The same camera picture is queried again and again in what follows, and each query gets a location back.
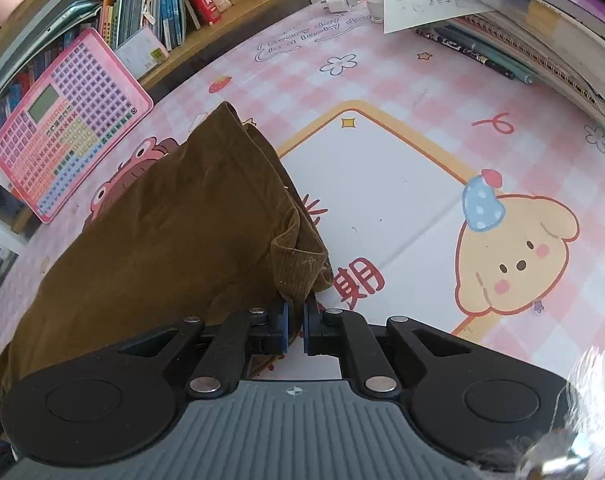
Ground white labelled card box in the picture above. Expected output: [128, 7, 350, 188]
[114, 27, 172, 81]

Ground brown corduroy pants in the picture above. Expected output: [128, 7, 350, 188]
[0, 101, 335, 403]

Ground stack of books and notebooks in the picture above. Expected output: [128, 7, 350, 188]
[431, 0, 605, 134]

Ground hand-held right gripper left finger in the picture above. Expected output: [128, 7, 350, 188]
[117, 302, 290, 398]

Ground teal pen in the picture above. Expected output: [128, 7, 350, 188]
[437, 25, 536, 86]

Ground grey furry sleeve cuff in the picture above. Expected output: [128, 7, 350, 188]
[482, 344, 605, 480]

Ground pink learning tablet toy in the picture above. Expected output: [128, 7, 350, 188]
[0, 28, 154, 225]

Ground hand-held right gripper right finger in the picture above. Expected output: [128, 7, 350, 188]
[302, 293, 475, 397]

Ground row of light blue books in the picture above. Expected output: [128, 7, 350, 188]
[154, 0, 189, 52]

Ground pink checkered cartoon desk mat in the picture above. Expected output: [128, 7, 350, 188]
[0, 0, 605, 461]

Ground black patterned pen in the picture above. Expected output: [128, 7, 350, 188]
[415, 28, 516, 81]

